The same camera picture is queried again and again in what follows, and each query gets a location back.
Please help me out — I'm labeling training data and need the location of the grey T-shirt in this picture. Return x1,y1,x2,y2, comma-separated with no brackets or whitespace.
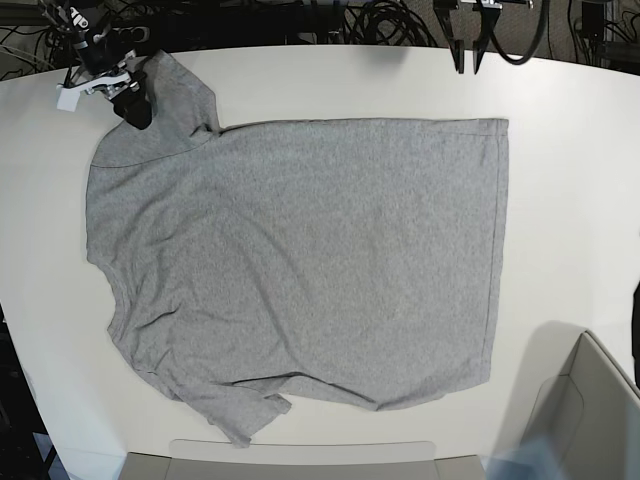
86,53,509,446

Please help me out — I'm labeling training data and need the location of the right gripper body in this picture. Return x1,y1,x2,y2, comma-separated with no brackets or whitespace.
59,34,138,100

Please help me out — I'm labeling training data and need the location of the thick black hose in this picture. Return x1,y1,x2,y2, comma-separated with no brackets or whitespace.
479,0,564,64

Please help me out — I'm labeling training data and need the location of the grey bin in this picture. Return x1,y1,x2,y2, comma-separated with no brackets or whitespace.
119,439,486,479
492,329,640,480

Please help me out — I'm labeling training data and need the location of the grey bin at right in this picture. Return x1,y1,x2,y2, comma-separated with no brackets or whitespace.
492,329,640,480

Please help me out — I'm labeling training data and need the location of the grey bin at bottom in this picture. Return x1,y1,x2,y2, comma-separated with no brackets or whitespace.
119,439,486,479

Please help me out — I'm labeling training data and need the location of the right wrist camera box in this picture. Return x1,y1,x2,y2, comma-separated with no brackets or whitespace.
56,88,81,112

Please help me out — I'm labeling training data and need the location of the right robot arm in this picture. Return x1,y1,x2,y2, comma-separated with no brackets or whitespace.
40,1,152,130

